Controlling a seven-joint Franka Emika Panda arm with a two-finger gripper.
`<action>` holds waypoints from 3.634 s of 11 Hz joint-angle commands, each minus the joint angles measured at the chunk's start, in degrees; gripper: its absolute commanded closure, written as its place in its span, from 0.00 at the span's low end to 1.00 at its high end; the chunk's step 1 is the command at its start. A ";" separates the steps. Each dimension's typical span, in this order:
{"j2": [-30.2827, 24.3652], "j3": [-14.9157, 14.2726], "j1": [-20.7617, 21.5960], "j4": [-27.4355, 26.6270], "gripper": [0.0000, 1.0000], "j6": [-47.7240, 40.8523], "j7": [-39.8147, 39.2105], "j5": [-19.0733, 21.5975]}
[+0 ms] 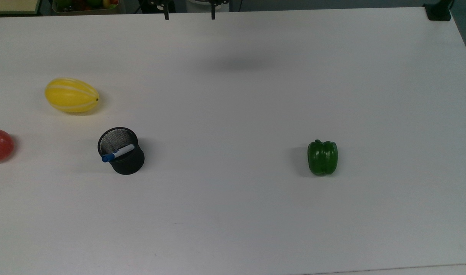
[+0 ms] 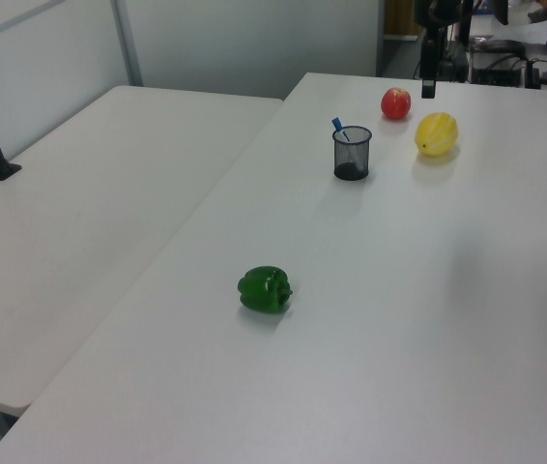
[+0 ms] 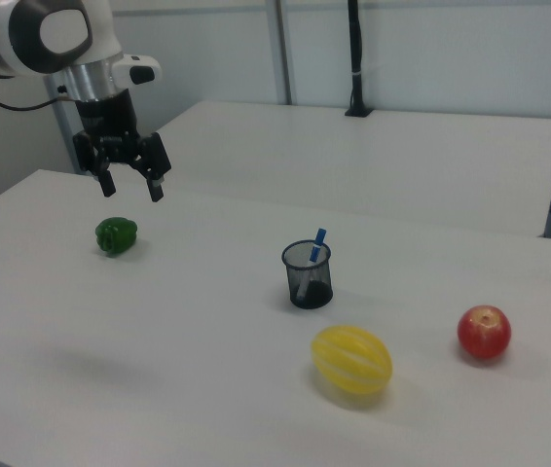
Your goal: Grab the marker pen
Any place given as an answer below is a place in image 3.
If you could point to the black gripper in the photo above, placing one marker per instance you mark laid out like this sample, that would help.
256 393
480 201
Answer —
107 119

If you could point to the blue white marker pen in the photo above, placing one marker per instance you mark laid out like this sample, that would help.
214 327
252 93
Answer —
315 250

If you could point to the black mesh pen cup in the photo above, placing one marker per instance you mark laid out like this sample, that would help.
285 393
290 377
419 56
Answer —
321 291

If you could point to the green bell pepper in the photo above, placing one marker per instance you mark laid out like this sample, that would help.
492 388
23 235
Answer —
117 236

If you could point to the white table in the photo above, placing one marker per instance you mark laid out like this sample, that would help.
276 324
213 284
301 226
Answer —
353 160

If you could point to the black pole with base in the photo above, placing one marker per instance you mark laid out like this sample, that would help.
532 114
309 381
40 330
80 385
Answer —
356 48

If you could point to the yellow striped melon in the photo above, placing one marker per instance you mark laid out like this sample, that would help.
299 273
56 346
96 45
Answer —
351 360

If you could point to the red apple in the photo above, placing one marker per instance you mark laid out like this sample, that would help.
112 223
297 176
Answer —
484 333

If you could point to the grey metal partition post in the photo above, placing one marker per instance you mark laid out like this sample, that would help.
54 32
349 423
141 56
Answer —
281 48
63 126

